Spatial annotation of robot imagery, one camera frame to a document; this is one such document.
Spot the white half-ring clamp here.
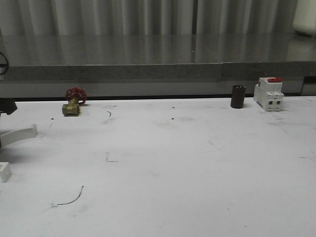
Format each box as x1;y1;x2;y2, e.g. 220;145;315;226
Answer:
0;124;38;183

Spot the dark brown cylinder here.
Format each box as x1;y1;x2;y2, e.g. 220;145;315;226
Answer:
230;85;246;109

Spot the white container on counter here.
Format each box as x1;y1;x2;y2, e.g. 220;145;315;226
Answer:
293;0;316;37

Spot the grey stone counter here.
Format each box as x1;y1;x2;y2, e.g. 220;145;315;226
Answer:
0;33;316;100

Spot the brass valve with red handwheel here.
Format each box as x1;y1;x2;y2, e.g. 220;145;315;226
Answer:
62;87;87;116

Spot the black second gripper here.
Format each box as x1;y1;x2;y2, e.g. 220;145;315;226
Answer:
0;98;17;115

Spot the white circuit breaker red switch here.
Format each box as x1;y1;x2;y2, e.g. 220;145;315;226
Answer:
253;77;284;112

